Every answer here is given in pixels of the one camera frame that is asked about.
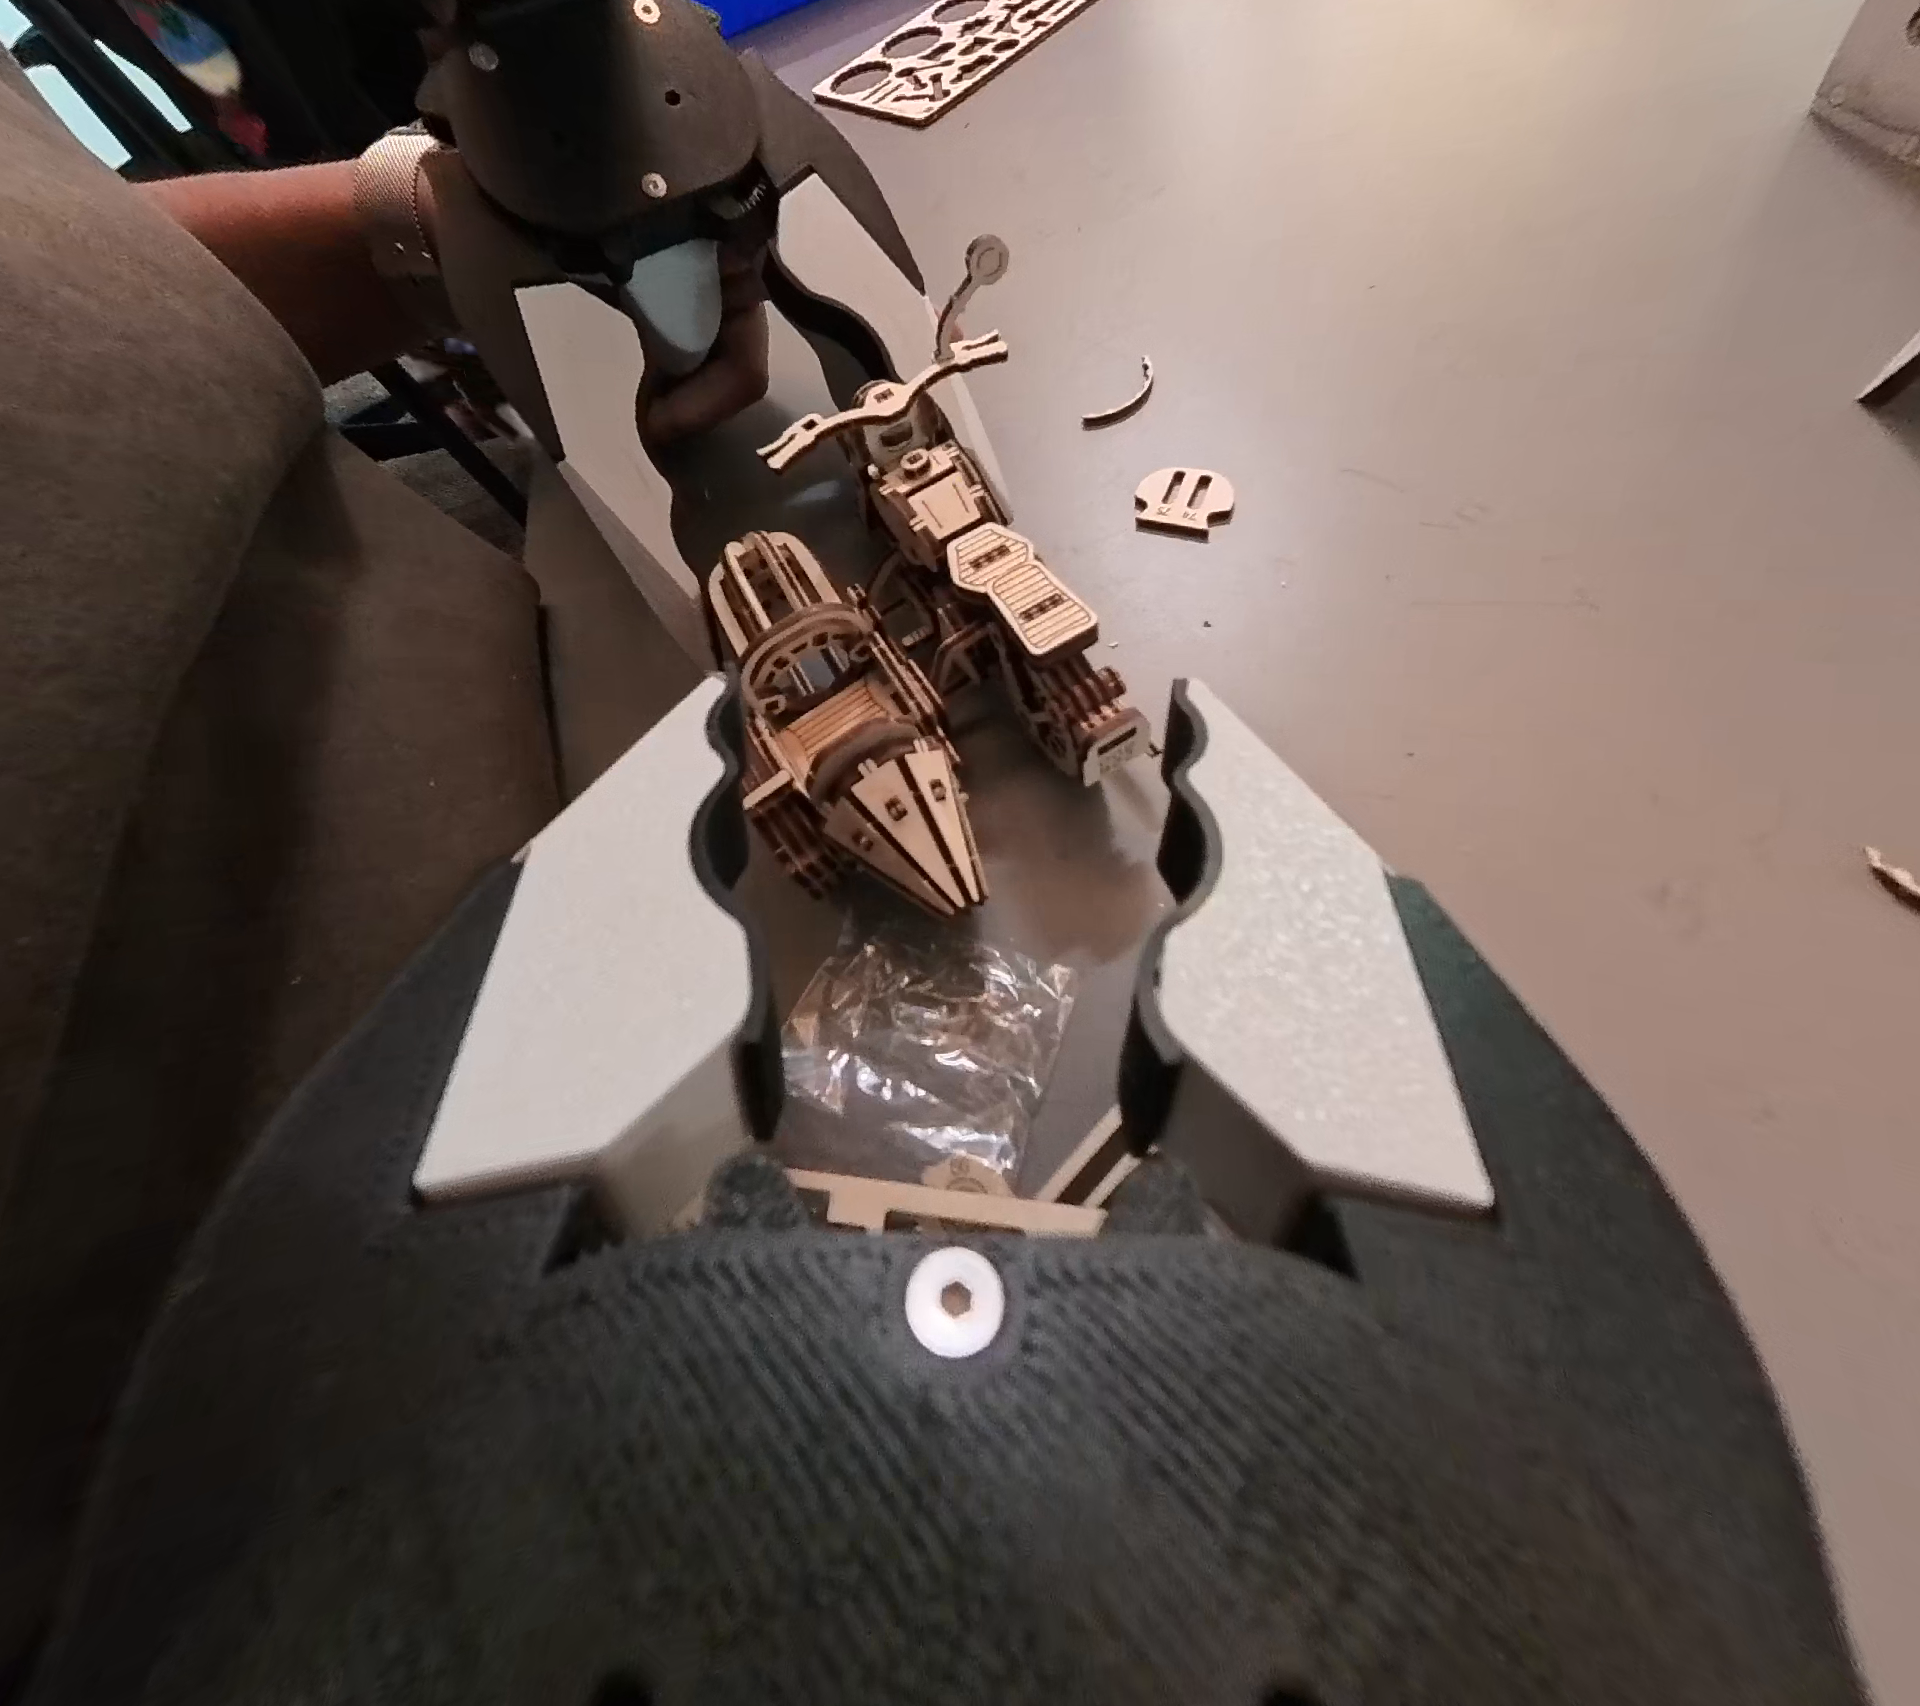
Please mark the curved wooden sliver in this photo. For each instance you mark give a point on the curved wooden sliver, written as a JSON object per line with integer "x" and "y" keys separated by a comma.
{"x": 1126, "y": 399}

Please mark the black chair base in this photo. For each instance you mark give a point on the black chair base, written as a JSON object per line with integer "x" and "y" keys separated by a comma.
{"x": 434, "y": 432}

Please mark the small wooden scrap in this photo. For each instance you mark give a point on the small wooden scrap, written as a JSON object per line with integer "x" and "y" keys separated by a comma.
{"x": 1899, "y": 873}

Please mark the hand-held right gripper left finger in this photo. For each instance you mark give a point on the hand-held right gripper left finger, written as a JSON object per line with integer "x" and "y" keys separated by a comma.
{"x": 585, "y": 984}

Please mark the clear plastic parts bag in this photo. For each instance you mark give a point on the clear plastic parts bag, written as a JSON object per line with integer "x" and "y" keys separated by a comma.
{"x": 930, "y": 1031}

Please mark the round slotted wooden piece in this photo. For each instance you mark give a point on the round slotted wooden piece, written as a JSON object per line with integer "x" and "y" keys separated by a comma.
{"x": 1185, "y": 500}

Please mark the person's brown clothing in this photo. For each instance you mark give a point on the person's brown clothing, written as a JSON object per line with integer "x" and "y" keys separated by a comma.
{"x": 227, "y": 760}

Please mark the grey desk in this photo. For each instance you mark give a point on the grey desk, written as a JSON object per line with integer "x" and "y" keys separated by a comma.
{"x": 1502, "y": 565}

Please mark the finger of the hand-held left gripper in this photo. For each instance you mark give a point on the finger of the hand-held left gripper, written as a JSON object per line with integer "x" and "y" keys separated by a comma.
{"x": 840, "y": 205}
{"x": 603, "y": 414}

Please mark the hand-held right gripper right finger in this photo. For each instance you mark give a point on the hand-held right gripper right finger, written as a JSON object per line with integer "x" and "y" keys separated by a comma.
{"x": 1306, "y": 984}

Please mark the person's left forearm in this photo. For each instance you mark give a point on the person's left forearm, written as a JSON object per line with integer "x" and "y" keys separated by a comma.
{"x": 271, "y": 249}

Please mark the wooden puzzle sheet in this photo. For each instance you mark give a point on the wooden puzzle sheet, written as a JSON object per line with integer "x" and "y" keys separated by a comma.
{"x": 976, "y": 33}
{"x": 962, "y": 1197}

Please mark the grey cardboard piece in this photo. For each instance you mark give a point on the grey cardboard piece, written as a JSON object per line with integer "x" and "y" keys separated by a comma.
{"x": 1874, "y": 71}
{"x": 1899, "y": 363}

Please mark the dark printed cloth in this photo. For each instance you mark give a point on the dark printed cloth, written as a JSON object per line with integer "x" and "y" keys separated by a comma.
{"x": 166, "y": 24}

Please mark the wooden motorcycle sidecar model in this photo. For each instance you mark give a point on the wooden motorcycle sidecar model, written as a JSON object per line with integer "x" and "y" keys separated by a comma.
{"x": 915, "y": 625}

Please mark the person's left hand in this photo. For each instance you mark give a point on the person's left hand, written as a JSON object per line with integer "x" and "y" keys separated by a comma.
{"x": 707, "y": 403}

